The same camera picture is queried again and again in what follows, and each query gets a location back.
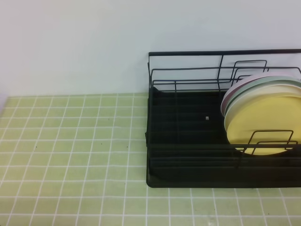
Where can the black drip tray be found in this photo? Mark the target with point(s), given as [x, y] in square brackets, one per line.
[187, 147]

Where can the pink plate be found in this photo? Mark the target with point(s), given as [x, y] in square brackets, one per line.
[240, 84]

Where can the yellow plastic plate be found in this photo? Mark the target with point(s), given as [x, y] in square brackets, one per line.
[267, 120]

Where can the black wire dish rack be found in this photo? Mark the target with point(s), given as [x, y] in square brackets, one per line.
[219, 70]

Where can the pale green plate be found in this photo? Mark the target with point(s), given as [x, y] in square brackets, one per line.
[257, 88]

